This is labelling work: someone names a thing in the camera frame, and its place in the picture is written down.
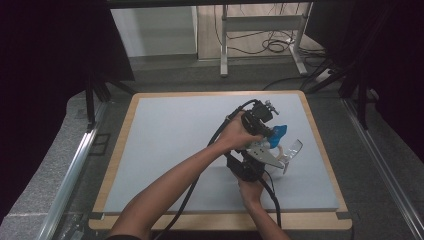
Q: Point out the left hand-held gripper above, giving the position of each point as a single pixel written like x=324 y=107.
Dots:
x=256 y=116

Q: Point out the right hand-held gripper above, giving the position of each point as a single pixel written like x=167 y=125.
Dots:
x=250 y=163

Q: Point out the white and blue packet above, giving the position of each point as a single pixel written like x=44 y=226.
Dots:
x=277 y=133

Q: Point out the clear glass dish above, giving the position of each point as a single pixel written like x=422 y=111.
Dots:
x=294 y=150

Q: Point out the person's left hand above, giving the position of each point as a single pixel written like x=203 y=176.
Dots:
x=235 y=133

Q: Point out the person's right hand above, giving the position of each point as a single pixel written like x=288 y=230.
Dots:
x=252 y=193

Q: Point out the black tripod stand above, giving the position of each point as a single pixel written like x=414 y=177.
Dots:
x=89 y=100
x=361 y=100

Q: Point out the white metal desk frame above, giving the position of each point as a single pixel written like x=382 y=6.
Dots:
x=263 y=23

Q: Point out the aluminium rail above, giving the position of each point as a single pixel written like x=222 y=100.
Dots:
x=383 y=166
x=68 y=180

